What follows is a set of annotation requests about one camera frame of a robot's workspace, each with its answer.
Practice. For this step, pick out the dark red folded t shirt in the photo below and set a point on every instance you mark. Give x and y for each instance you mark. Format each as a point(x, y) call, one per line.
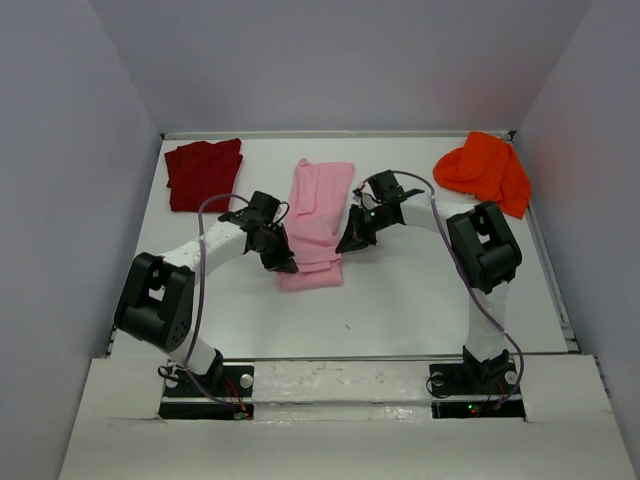
point(200, 170)

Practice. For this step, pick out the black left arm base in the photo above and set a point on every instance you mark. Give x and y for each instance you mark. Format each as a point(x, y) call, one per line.
point(224, 393)

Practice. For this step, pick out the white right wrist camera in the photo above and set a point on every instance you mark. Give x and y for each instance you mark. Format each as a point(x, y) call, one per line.
point(365, 199)

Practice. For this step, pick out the aluminium table front rail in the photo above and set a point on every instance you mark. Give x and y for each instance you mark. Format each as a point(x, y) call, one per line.
point(422, 357)

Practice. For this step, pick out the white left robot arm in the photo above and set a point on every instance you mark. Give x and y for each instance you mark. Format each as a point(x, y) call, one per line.
point(162, 300)

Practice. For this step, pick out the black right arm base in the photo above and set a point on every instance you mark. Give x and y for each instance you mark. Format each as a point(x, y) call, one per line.
point(471, 389)

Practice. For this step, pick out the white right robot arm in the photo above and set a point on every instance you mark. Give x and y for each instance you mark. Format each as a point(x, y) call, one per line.
point(478, 238)

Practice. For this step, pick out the pink t shirt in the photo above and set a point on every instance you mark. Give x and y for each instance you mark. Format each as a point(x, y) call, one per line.
point(317, 200)

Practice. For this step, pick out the orange t shirt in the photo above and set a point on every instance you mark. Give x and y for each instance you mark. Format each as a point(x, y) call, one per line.
point(489, 169)

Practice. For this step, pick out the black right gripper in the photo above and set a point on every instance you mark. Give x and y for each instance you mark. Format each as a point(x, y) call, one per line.
point(360, 228)

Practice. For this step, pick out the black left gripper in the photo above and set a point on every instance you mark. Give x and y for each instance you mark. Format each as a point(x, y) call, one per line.
point(273, 245)

